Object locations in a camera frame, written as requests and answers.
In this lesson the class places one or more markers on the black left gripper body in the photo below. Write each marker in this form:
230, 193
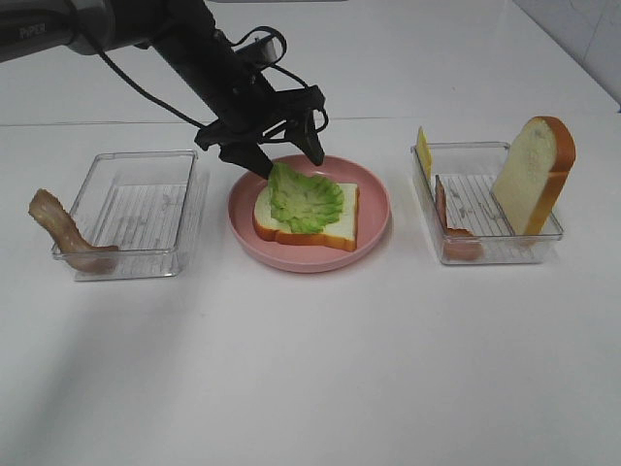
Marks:
251, 104

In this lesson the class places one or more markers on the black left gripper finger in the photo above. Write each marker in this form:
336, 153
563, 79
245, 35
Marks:
303, 134
247, 155

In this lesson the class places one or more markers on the green lettuce leaf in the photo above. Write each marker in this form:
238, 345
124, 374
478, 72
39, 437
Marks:
306, 204

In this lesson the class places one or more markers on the tray bread slice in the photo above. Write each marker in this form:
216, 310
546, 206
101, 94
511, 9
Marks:
340, 235
537, 166

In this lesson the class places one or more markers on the yellow cheese slice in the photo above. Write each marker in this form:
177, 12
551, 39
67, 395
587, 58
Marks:
424, 153

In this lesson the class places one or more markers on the tray bacon strip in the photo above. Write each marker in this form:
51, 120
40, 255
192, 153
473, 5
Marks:
49, 213
459, 243

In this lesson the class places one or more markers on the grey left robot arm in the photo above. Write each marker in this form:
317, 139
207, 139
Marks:
97, 27

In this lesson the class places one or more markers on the pink round plate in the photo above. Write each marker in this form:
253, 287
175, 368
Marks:
373, 217

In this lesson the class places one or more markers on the clear left plastic tray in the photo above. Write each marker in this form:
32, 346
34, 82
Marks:
142, 213

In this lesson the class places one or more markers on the clear plastic tray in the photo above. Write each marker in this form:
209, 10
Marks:
142, 213
467, 172

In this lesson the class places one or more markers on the clear right plastic tray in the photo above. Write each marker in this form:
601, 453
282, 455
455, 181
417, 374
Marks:
467, 172

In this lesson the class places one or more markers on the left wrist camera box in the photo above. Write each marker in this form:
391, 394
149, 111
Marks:
261, 53

